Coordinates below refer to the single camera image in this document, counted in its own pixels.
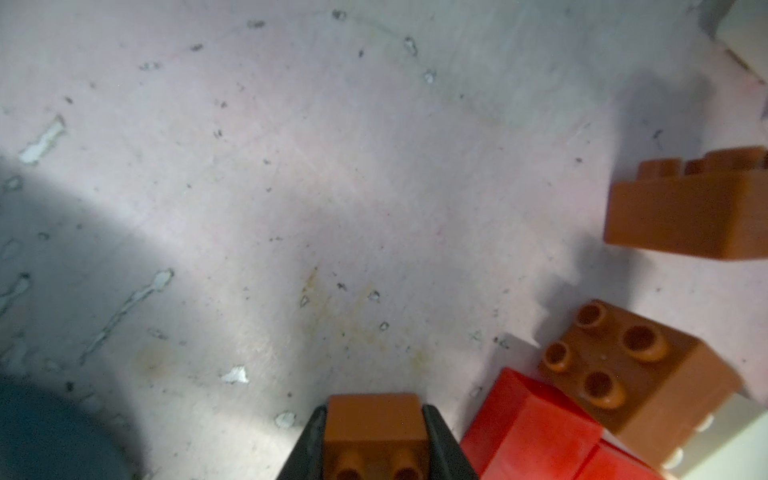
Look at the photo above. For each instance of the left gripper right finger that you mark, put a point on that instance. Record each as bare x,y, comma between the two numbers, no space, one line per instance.
446,458

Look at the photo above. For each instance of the small white lego upper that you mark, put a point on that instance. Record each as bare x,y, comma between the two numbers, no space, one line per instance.
743,31

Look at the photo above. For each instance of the brown lego side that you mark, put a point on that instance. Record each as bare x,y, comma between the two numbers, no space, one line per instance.
714,207

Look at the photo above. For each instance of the brown lego front lone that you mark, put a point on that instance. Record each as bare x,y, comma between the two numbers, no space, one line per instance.
375,436

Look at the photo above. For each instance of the brown lego on red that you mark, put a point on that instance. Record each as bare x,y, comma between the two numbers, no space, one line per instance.
648,384

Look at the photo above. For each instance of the white lego studs small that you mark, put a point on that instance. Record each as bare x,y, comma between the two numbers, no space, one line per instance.
730,444

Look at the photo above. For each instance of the red lego pair left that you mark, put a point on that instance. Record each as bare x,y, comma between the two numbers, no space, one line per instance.
526,429

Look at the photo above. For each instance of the red lego pair right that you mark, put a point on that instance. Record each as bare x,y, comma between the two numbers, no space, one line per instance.
607,462

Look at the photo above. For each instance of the dark teal plastic tray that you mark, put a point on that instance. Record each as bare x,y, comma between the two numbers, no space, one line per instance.
44,436

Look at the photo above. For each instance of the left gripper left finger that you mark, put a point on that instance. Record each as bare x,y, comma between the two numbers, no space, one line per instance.
305,462

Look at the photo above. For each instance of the red lego pair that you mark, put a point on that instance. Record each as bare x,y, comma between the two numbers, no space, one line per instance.
526,429
607,462

